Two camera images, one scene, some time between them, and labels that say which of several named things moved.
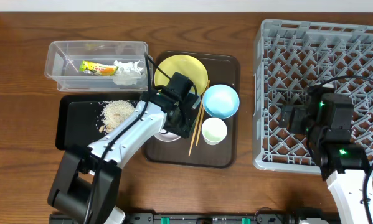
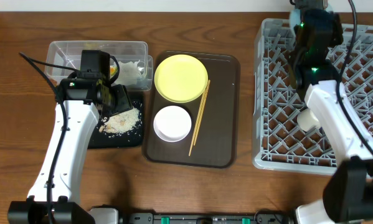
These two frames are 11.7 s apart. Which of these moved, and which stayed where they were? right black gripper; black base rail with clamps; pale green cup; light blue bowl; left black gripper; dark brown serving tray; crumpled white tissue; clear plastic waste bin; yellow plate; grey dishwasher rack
Moved: light blue bowl; left black gripper; right black gripper; pale green cup
Stayed: yellow plate; crumpled white tissue; clear plastic waste bin; dark brown serving tray; grey dishwasher rack; black base rail with clamps
